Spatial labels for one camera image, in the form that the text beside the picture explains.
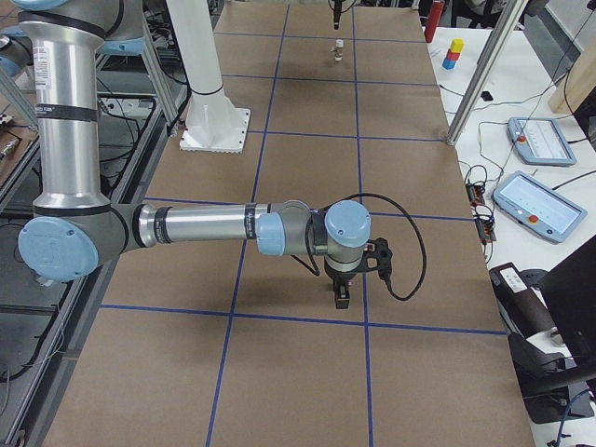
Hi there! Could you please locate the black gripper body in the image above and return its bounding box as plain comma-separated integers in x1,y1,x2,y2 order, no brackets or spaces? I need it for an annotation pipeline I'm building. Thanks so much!
329,0,343,12
325,268,357,290

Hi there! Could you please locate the near teach pendant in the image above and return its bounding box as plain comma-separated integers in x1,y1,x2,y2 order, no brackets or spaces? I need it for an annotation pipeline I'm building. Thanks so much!
493,170,588,243

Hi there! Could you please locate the teach pendant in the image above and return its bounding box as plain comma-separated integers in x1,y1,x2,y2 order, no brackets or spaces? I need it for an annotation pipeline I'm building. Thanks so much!
493,170,588,243
508,116,576,167

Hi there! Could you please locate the red wooden block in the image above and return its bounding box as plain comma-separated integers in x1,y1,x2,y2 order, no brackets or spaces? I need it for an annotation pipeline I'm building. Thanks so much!
445,48,461,63

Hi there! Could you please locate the blue wooden block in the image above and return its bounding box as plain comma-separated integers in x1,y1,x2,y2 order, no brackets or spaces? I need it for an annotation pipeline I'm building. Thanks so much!
441,58,457,70

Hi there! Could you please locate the wooden board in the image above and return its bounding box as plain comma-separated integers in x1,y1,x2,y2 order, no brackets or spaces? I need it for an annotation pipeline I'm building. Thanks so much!
549,41,595,114

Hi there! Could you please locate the white camera stand column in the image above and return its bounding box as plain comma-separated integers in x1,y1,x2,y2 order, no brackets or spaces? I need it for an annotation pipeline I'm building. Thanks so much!
167,0,251,153

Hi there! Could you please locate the far teach pendant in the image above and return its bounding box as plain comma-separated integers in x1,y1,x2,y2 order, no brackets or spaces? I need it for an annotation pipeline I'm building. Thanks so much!
508,116,576,167

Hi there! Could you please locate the red cylinder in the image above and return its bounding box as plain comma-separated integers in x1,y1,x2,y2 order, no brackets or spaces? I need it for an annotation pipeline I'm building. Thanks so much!
424,0,444,43

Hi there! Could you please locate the black monitor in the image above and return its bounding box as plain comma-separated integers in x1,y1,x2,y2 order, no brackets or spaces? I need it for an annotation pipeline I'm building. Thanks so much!
539,237,595,364

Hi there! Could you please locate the yellow wooden block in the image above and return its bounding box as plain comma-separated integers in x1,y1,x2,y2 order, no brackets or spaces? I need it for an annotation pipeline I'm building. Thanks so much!
450,38,465,54

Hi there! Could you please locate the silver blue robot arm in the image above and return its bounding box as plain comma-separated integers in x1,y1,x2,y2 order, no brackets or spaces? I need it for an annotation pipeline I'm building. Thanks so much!
18,1,372,309

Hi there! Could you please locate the aluminium frame post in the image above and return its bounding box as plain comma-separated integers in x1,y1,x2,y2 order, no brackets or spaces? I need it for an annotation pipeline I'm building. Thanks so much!
446,0,529,146

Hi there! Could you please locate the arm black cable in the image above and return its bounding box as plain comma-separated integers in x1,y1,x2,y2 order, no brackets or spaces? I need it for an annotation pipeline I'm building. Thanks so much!
288,192,428,302

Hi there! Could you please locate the white brass PPR valve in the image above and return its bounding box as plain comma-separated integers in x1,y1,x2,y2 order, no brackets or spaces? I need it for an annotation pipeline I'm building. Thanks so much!
331,39,344,62

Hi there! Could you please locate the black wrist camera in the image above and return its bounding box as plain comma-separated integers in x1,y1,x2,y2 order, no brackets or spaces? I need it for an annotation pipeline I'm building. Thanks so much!
362,237,393,283

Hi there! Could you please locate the small black box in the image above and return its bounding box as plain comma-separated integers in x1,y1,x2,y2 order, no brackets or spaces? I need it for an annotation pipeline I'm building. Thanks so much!
481,90,494,102

